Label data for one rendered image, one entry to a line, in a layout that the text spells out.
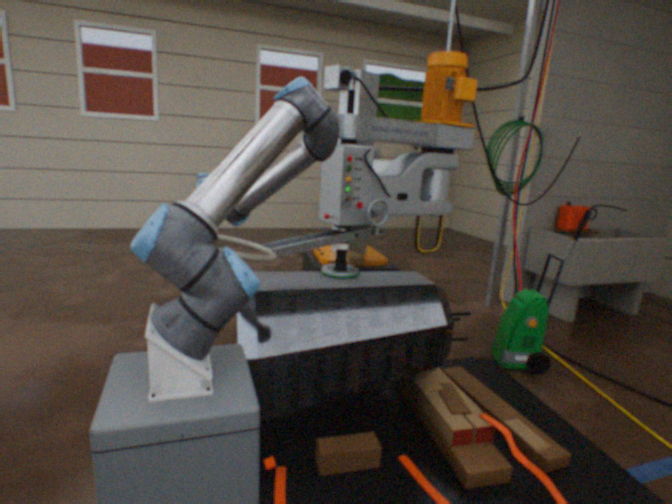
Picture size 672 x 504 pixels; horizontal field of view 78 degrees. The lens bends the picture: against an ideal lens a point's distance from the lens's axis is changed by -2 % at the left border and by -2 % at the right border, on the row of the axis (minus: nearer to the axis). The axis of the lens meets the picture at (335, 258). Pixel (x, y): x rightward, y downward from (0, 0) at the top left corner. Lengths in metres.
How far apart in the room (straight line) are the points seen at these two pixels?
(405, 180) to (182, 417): 1.77
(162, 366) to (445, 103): 2.08
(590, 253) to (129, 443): 4.23
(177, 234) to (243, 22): 7.51
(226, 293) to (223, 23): 7.51
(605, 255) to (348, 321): 3.27
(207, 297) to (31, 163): 7.49
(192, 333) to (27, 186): 7.53
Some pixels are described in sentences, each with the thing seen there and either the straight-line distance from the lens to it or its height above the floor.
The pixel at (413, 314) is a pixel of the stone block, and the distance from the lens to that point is 2.26.
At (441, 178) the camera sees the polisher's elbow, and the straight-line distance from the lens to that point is 2.66.
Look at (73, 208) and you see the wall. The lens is 8.45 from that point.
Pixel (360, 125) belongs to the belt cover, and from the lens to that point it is 2.24.
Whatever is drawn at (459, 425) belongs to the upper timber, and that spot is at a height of 0.20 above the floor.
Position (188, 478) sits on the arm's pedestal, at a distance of 1.26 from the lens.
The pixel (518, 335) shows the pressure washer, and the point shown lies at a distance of 3.40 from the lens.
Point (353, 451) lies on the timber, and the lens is 2.19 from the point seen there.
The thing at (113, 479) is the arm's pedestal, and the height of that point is 0.71.
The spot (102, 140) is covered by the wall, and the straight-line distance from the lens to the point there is 8.31.
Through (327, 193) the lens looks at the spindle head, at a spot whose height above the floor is 1.29.
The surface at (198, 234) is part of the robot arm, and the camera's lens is 1.13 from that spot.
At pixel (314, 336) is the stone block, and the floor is 0.65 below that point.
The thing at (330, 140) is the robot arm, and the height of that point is 1.54.
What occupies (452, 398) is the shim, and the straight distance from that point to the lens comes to 2.54.
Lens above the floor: 1.50
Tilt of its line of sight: 14 degrees down
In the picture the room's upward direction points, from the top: 3 degrees clockwise
